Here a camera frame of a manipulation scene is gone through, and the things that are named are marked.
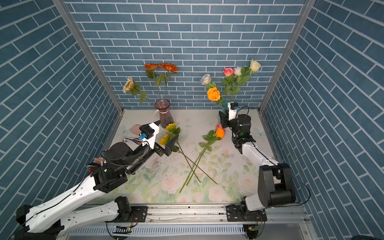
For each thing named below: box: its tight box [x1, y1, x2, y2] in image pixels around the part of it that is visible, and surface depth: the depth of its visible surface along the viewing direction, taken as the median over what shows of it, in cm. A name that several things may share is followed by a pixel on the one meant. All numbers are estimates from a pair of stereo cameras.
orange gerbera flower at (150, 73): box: [144, 63, 161, 100], surface depth 93 cm
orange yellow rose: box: [207, 87, 222, 105], surface depth 83 cm
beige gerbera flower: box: [122, 77, 154, 104], surface depth 81 cm
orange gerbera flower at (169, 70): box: [160, 63, 179, 100], surface depth 91 cm
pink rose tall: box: [222, 68, 235, 100], surface depth 98 cm
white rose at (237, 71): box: [233, 66, 242, 77], surface depth 95 cm
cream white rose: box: [237, 58, 261, 91], surface depth 92 cm
